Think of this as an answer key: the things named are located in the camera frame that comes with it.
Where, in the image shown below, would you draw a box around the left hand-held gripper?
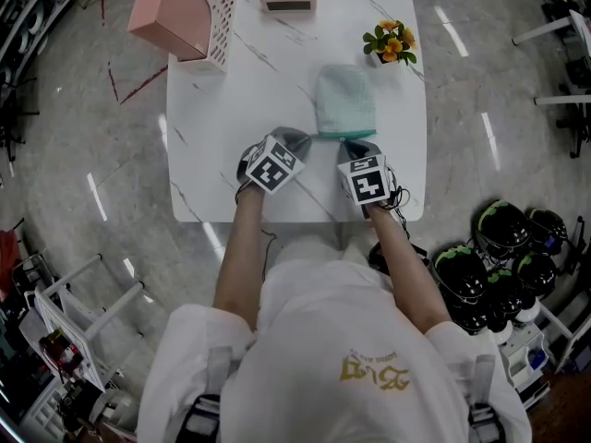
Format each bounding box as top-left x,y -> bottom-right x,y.
236,126 -> 313,197

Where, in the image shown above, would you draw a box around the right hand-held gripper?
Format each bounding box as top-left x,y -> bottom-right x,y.
336,138 -> 391,208

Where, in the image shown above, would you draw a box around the mint green zipper pouch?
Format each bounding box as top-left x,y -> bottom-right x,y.
314,64 -> 378,140

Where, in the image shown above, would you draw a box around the person's left forearm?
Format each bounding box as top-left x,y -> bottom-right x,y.
212,183 -> 269,332

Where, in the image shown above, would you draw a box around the person's right forearm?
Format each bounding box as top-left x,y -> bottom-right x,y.
366,202 -> 453,337

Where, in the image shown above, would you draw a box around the orange flowers in white pot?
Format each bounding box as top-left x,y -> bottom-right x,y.
361,19 -> 419,68

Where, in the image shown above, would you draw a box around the white perforated file holder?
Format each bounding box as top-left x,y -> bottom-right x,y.
177,0 -> 239,76

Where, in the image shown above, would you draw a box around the pile of black helmets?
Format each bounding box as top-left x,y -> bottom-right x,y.
431,198 -> 570,341

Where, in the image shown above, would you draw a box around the pink file box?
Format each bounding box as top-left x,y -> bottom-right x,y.
127,0 -> 210,62

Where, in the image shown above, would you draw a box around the person's white shirt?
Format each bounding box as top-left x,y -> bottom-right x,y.
135,256 -> 533,443

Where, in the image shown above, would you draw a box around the white drawer cart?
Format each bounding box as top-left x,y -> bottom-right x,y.
500,323 -> 553,408

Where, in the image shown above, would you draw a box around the white small table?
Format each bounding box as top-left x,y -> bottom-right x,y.
33,252 -> 147,392

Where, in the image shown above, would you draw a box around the black tripod stand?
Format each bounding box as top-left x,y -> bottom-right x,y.
0,75 -> 41,165

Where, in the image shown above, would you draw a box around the white shelving rack with helmets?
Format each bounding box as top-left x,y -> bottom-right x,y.
0,0 -> 93,90

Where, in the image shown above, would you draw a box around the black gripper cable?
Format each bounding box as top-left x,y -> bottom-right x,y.
368,162 -> 431,277
234,180 -> 279,288

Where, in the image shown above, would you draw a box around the grey shoulder strap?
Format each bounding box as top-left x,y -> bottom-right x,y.
466,353 -> 508,443
182,345 -> 235,443

